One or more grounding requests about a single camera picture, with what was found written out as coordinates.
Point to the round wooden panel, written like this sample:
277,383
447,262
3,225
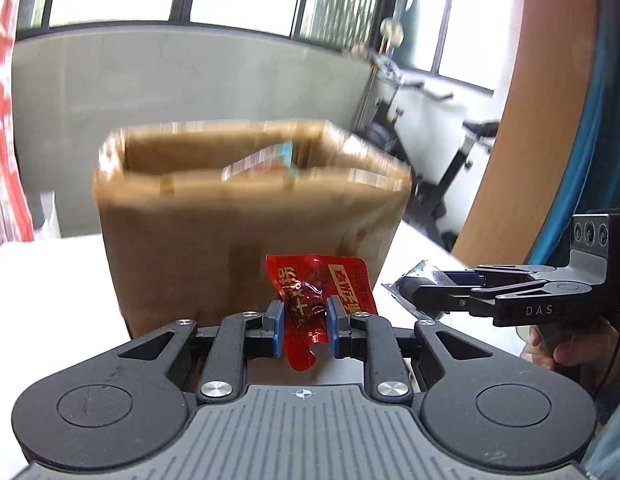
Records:
530,110

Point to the black window frame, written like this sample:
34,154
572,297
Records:
300,0

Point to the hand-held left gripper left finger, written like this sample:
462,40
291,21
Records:
276,327

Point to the red snack packet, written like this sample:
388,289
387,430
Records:
310,285

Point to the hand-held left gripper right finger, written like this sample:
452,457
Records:
334,327

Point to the person's right hand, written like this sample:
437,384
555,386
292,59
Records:
575,347

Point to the red patterned curtain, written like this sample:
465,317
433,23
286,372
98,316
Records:
5,125

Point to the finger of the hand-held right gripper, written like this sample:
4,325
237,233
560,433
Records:
500,274
520,305

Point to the exercise bike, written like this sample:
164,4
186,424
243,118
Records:
420,130

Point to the dark foil snack packet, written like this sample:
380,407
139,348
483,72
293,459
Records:
415,277

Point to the brown cardboard box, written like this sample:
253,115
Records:
230,240

